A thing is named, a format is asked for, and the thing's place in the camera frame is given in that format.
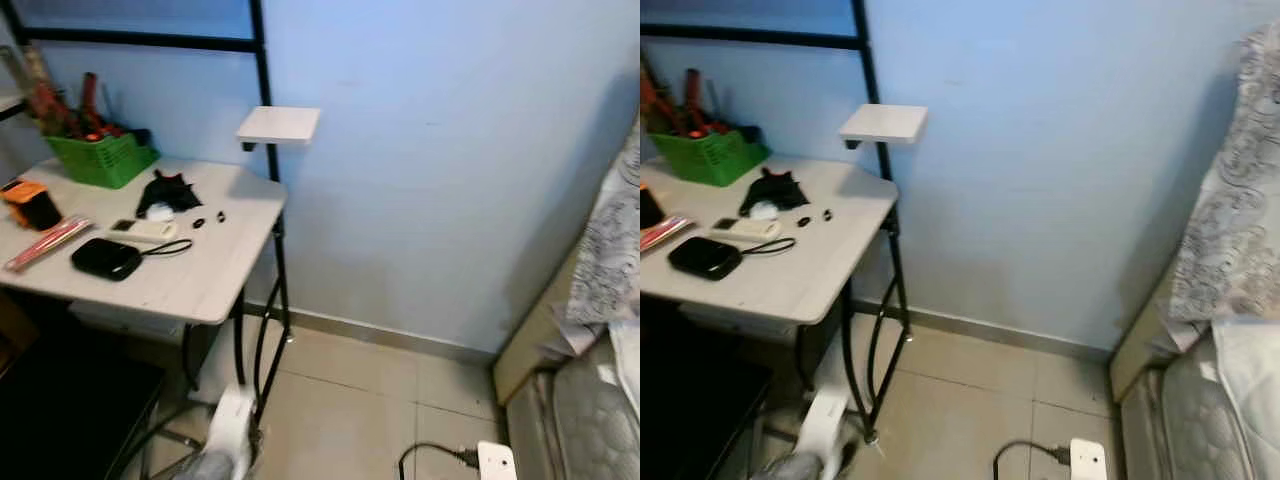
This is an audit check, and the red striped flat packet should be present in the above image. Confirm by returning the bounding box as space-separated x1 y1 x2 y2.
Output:
640 213 694 254
3 214 95 274

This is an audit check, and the white grey printed cloth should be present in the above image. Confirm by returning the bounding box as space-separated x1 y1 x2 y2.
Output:
1163 18 1280 329
563 125 641 329

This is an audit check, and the white remote control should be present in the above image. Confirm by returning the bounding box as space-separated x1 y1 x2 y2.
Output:
107 217 180 245
709 216 783 243

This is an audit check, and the green plastic basket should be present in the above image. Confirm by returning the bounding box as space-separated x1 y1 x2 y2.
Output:
46 132 162 191
646 129 773 189

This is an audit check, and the red patterned paper roll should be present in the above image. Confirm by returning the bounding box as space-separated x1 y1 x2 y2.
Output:
640 58 683 137
20 44 65 137

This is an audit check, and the crumpled black cloth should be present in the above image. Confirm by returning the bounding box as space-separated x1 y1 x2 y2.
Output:
134 170 205 221
737 166 812 221

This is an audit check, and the beige padded headboard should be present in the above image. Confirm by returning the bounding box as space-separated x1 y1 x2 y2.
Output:
1107 255 1183 403
489 245 587 407

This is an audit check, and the white quilted mattress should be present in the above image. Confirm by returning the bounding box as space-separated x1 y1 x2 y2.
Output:
504 318 641 480
1118 318 1280 480

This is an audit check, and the small white side shelf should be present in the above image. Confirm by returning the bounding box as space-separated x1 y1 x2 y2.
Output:
838 102 929 151
236 105 322 153

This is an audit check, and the black pouch with strap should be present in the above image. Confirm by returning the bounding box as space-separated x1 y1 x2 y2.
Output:
70 236 195 283
667 235 798 283

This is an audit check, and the red handled tool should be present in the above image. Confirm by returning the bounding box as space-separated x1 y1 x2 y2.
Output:
683 67 704 136
78 71 104 139

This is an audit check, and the white desk with black frame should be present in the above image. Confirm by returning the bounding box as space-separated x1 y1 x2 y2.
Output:
640 0 914 447
0 0 297 433

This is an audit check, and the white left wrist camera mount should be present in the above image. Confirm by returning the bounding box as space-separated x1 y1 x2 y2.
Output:
204 384 259 469
795 384 853 463

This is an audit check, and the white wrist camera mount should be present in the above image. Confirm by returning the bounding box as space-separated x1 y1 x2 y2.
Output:
204 384 259 469
1069 437 1110 480
795 384 853 463
476 440 519 480

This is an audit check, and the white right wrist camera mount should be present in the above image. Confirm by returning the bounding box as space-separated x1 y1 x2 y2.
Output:
476 440 519 480
1069 437 1110 480

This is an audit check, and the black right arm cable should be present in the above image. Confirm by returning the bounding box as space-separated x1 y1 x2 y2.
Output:
397 440 482 480
992 438 1074 480

